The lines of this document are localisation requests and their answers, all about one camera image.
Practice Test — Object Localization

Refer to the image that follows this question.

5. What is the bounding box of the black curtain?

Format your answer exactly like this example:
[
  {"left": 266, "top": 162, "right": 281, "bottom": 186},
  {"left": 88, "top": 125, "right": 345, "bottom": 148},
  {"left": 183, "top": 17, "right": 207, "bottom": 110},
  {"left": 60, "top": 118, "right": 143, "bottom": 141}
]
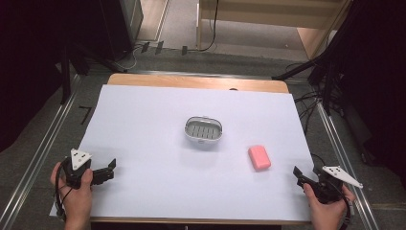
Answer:
[
  {"left": 0, "top": 0, "right": 143, "bottom": 153},
  {"left": 319, "top": 0, "right": 406, "bottom": 180}
]

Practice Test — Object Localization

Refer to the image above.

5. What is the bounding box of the wooden table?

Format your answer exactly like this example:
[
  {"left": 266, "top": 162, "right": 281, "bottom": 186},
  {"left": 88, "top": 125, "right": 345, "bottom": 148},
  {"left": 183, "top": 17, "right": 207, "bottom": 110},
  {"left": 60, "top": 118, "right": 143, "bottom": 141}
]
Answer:
[{"left": 90, "top": 73, "right": 313, "bottom": 226}]

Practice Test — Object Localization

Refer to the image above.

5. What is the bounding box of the person's left hand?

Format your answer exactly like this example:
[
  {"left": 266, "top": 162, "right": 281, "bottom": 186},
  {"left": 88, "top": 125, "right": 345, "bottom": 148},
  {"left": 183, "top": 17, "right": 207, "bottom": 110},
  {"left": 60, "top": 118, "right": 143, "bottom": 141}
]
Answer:
[{"left": 50, "top": 161, "right": 95, "bottom": 224}]

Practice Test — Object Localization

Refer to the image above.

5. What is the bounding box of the metal floor rail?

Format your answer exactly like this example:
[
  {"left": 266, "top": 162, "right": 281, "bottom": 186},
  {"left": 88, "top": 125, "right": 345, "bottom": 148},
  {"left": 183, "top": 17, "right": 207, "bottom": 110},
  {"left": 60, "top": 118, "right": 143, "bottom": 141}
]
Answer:
[
  {"left": 313, "top": 95, "right": 381, "bottom": 230},
  {"left": 0, "top": 74, "right": 82, "bottom": 230}
]

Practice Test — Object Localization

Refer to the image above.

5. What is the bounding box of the pink soap bar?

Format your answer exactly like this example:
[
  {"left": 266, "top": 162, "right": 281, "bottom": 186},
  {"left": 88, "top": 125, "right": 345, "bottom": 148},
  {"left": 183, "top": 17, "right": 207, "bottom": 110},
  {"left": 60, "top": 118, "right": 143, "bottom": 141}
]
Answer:
[{"left": 247, "top": 145, "right": 273, "bottom": 173}]

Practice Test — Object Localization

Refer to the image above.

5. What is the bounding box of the hand-held gripper cable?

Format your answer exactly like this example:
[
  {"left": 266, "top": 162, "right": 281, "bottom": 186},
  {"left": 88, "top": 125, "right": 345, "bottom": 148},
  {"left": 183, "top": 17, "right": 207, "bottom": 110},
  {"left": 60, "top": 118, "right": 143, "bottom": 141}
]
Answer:
[
  {"left": 333, "top": 187, "right": 353, "bottom": 230},
  {"left": 54, "top": 158, "right": 72, "bottom": 222}
]

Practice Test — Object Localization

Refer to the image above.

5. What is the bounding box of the black metal stand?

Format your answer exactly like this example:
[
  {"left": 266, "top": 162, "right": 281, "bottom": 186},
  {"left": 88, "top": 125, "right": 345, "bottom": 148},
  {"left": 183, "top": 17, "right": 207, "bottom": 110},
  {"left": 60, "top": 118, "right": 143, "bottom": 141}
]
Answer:
[{"left": 271, "top": 57, "right": 339, "bottom": 117}]

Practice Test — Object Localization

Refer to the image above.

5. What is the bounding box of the left hand-held gripper cable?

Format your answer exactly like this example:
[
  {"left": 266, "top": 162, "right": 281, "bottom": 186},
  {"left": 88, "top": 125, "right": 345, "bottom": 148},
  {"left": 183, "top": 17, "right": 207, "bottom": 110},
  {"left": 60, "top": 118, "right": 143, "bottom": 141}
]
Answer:
[{"left": 54, "top": 158, "right": 72, "bottom": 222}]

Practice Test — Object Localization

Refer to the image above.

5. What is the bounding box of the light wooden furniture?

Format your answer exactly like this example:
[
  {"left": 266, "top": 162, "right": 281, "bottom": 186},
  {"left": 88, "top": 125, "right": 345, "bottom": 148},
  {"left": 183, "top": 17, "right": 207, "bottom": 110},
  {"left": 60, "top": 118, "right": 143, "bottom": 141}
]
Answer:
[{"left": 195, "top": 0, "right": 353, "bottom": 61}]

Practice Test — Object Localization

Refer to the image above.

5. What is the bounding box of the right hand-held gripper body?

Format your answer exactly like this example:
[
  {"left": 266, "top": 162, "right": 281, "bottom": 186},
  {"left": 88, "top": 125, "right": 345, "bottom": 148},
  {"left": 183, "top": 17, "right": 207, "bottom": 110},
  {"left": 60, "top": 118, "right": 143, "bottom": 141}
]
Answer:
[{"left": 306, "top": 164, "right": 364, "bottom": 205}]

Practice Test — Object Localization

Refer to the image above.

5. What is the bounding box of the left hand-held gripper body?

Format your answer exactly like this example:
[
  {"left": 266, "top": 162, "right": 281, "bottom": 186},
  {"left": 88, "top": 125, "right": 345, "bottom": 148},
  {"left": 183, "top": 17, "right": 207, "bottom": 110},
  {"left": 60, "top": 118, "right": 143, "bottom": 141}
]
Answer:
[{"left": 61, "top": 148, "right": 95, "bottom": 190}]

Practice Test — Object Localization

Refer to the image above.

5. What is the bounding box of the black hanging cable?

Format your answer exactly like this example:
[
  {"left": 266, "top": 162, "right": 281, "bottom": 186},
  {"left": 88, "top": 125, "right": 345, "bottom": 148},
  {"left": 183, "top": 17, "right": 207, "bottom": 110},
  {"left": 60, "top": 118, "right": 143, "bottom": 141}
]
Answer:
[{"left": 199, "top": 0, "right": 221, "bottom": 53}]

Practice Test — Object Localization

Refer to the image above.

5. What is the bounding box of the right hand-held gripper cable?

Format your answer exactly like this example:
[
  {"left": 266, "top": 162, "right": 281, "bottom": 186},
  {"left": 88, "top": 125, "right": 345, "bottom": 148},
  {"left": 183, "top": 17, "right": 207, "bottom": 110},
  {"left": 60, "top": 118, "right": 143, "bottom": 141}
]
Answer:
[{"left": 333, "top": 187, "right": 353, "bottom": 230}]

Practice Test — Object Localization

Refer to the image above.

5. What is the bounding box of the white floor cable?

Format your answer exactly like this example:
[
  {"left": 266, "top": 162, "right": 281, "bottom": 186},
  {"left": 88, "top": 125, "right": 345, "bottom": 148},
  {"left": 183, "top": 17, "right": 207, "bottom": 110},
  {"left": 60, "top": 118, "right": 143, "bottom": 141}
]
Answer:
[{"left": 112, "top": 43, "right": 144, "bottom": 73}]

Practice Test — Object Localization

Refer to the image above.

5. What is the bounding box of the white paper sheet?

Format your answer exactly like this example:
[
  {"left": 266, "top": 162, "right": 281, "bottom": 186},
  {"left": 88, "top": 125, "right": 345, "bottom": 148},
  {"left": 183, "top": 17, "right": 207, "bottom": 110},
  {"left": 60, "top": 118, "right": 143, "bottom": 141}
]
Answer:
[{"left": 49, "top": 83, "right": 316, "bottom": 222}]

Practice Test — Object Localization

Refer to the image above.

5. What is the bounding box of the person's right hand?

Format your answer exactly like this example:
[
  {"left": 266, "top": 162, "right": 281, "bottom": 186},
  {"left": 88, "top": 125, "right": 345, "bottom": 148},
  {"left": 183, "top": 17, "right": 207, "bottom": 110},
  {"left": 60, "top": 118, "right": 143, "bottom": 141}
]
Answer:
[{"left": 303, "top": 182, "right": 357, "bottom": 230}]

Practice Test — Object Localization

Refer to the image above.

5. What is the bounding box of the bundle of black floor cables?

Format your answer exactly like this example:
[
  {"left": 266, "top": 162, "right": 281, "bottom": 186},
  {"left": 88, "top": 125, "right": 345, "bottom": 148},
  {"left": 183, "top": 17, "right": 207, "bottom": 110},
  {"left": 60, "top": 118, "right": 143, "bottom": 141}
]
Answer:
[{"left": 292, "top": 61, "right": 325, "bottom": 136}]

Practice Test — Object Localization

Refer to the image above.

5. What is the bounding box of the white soap dish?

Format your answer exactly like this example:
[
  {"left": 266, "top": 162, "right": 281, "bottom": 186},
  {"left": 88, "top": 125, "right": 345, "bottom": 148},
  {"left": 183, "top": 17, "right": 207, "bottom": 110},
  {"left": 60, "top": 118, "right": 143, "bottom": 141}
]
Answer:
[{"left": 184, "top": 115, "right": 224, "bottom": 146}]

